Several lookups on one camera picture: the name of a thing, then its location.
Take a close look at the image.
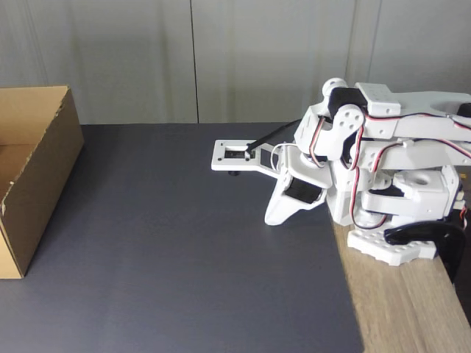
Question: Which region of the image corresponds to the brown cardboard box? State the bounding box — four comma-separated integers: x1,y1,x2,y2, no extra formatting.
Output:
0,85,85,280

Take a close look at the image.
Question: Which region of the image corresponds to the dark grey table mat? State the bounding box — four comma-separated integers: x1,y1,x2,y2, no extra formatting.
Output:
0,123,365,353

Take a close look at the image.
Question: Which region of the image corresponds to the black table clamp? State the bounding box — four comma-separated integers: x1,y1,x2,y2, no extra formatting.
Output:
383,220,467,284

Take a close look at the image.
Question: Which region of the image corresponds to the black camera cable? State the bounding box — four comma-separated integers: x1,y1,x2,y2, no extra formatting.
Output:
245,119,305,152

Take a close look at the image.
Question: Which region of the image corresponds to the white gripper camera bracket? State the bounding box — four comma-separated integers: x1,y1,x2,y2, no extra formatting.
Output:
210,138,291,178

